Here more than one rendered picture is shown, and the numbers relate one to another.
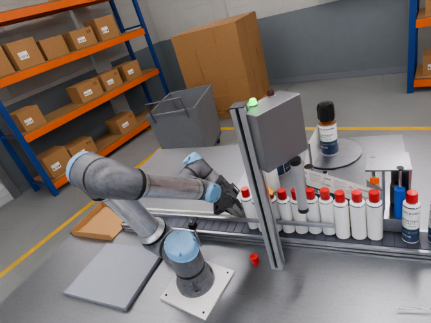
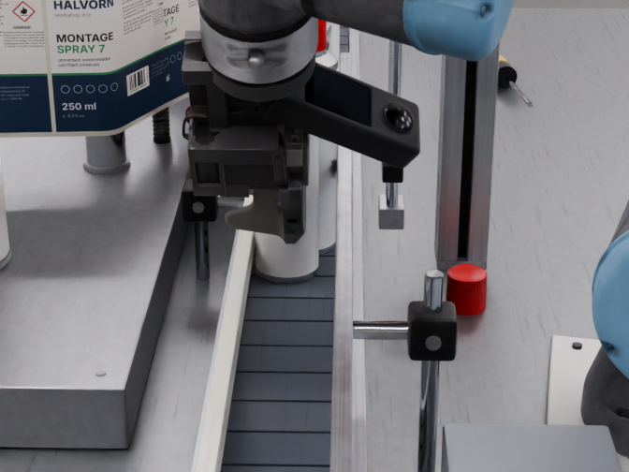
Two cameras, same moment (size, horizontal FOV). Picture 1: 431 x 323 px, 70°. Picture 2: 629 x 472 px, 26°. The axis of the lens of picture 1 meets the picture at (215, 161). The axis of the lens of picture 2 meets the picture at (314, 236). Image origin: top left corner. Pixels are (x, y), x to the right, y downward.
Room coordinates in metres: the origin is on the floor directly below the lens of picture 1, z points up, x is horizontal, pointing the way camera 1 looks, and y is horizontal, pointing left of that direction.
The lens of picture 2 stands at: (1.51, 0.79, 1.36)
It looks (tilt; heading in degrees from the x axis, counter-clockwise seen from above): 24 degrees down; 240
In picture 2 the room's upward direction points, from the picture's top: straight up
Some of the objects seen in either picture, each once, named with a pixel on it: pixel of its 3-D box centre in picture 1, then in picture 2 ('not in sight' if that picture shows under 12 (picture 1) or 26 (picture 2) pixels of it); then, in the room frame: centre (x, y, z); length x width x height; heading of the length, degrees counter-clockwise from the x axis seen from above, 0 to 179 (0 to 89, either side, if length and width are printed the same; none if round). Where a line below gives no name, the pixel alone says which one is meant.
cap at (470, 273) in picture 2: (254, 258); (466, 288); (0.89, -0.03, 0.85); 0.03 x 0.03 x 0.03
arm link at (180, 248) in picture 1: (183, 251); not in sight; (0.87, 0.21, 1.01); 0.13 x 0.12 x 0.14; 41
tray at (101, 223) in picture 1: (106, 219); not in sight; (1.50, 0.70, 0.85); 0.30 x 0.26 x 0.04; 59
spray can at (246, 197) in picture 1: (249, 207); (285, 152); (1.03, -0.08, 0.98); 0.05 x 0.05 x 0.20
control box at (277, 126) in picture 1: (272, 130); not in sight; (0.86, -0.20, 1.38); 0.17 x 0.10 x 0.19; 114
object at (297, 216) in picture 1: (298, 211); not in sight; (0.92, -0.25, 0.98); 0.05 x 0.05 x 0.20
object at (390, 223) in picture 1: (387, 192); not in sight; (0.84, -0.56, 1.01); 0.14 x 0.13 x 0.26; 59
